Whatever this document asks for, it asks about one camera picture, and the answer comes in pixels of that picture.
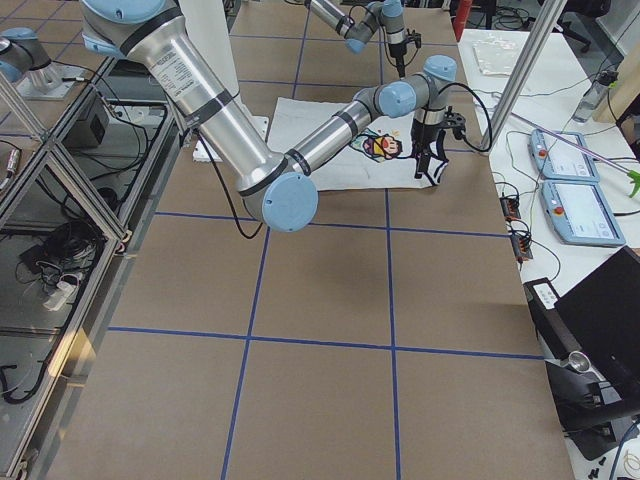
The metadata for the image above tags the orange connector board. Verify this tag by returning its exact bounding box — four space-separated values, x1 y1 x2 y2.
499 196 522 221
510 230 533 264

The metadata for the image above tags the upper blue teach pendant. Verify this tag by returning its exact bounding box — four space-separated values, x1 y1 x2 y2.
529 129 600 183

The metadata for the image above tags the silver reacher grabber tool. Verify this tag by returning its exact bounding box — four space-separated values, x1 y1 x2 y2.
510 112 640 198

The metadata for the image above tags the white cartoon print t-shirt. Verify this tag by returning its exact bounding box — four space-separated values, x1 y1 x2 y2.
268 97 448 191

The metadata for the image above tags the blue teach pendant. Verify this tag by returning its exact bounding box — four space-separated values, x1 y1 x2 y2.
541 180 626 247
529 129 600 183

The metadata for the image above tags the clear water bottle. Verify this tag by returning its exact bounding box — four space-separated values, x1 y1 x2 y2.
572 69 619 123

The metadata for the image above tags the black power supply box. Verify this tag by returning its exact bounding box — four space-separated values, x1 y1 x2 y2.
63 97 109 149

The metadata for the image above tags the aluminium frame post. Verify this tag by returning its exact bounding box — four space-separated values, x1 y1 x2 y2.
481 0 567 151

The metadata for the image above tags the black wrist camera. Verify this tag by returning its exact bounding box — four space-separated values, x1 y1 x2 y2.
405 30 422 49
441 111 466 141

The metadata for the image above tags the white power strip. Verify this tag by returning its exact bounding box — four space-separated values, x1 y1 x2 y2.
43 280 78 311

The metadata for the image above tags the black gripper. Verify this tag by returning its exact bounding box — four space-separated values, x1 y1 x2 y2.
388 42 406 78
411 110 445 179

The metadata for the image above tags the lower blue teach pendant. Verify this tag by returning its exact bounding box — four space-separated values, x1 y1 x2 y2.
541 180 626 247

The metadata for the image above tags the lower orange connector board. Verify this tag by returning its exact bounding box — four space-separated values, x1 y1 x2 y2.
510 230 533 264

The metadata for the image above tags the black laptop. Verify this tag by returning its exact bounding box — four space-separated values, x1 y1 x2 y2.
524 247 639 398

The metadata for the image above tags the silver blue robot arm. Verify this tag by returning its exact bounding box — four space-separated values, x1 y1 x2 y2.
303 0 410 78
81 1 457 232

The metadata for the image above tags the red cylinder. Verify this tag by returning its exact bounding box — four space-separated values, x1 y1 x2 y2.
452 0 473 42

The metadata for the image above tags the clear plastic bag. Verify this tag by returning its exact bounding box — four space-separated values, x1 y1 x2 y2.
472 37 524 77

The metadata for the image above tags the upper orange connector board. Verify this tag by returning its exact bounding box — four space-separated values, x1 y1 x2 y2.
499 196 522 221

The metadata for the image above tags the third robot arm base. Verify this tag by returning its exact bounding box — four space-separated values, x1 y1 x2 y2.
1 27 85 100

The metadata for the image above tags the black camera stand clamp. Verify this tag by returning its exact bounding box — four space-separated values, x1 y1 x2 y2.
545 359 639 460

